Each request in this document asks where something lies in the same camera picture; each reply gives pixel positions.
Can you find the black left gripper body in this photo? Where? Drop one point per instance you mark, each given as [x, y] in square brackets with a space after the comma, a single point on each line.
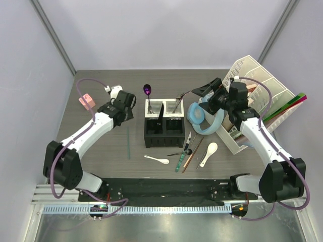
[129, 114]

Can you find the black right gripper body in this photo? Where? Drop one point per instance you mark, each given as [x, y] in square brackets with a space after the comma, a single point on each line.
[221, 100]

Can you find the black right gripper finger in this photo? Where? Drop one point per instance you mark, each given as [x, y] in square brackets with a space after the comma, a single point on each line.
[215, 84]
[202, 91]

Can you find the teal chopstick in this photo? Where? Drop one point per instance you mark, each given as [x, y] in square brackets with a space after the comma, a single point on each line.
[128, 144]

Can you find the purple iridescent spoon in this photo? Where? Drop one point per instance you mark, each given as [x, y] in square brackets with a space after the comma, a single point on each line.
[147, 90]

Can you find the black knife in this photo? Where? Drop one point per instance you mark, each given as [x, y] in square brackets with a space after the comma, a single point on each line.
[159, 118]

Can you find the small black spoon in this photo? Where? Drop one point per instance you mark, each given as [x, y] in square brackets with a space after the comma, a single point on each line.
[186, 152]

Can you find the green patterned chopstick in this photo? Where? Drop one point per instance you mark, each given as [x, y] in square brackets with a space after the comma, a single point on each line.
[180, 161]

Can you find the rose gold chopstick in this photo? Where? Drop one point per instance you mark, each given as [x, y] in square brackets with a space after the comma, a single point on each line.
[193, 153]

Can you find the small white ceramic spoon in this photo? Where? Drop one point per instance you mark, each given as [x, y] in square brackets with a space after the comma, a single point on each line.
[163, 161]

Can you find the silver spoon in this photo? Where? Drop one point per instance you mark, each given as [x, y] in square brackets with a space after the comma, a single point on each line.
[150, 108]

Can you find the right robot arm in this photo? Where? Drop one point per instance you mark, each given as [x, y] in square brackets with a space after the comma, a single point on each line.
[284, 175]

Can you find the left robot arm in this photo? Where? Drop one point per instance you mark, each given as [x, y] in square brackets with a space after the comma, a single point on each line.
[62, 163]

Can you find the light blue headphones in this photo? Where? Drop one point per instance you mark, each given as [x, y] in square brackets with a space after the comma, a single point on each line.
[196, 115]

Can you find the white desk file organizer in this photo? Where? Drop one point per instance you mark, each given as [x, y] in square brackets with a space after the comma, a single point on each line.
[267, 96]

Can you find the pink cube power adapter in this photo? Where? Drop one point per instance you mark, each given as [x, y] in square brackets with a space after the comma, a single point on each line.
[87, 101]

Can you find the white slotted utensil caddy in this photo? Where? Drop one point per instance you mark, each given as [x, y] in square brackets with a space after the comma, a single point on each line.
[169, 105]

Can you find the black slotted utensil caddy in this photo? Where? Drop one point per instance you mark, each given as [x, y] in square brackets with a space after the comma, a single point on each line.
[169, 132]

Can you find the large white ceramic spoon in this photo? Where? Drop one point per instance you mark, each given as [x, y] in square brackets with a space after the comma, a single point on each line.
[211, 149]

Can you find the dark brown chopstick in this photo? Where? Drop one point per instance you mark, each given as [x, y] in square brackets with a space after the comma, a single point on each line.
[191, 158]

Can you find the green and magenta folders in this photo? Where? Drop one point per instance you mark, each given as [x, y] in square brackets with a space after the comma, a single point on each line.
[286, 105]

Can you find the silver chopstick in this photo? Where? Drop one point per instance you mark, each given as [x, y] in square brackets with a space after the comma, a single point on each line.
[201, 159]

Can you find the black mounting base plate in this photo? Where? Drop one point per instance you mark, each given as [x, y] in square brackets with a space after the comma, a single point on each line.
[176, 192]

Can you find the aluminium frame rail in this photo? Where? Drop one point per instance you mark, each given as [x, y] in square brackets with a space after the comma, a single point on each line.
[69, 204]

